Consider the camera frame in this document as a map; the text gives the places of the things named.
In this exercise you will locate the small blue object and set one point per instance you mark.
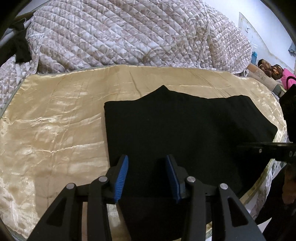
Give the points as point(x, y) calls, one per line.
point(254, 57)

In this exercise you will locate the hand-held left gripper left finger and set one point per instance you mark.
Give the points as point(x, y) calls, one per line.
point(121, 178)

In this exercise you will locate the dark cloth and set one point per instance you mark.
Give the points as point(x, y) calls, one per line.
point(19, 49)

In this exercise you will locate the beige satin blanket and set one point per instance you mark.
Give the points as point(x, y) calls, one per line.
point(57, 120)

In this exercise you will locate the black pants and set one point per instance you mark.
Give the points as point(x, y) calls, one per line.
point(185, 129)

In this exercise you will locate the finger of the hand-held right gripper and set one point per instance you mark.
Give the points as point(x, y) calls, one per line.
point(260, 150)

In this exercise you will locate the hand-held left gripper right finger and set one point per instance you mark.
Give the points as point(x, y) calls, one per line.
point(172, 178)

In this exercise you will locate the floral quilted blanket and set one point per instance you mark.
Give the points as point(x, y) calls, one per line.
point(127, 34)

